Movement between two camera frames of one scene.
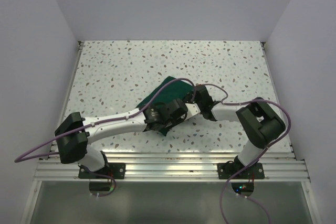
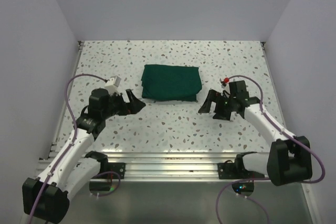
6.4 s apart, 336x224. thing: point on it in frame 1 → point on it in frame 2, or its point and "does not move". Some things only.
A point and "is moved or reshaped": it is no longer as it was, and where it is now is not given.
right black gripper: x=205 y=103 → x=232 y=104
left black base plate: x=117 y=170 does not move
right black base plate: x=255 y=171 does not move
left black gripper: x=180 y=120 → x=133 y=106
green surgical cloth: x=179 y=90 is moved or reshaped
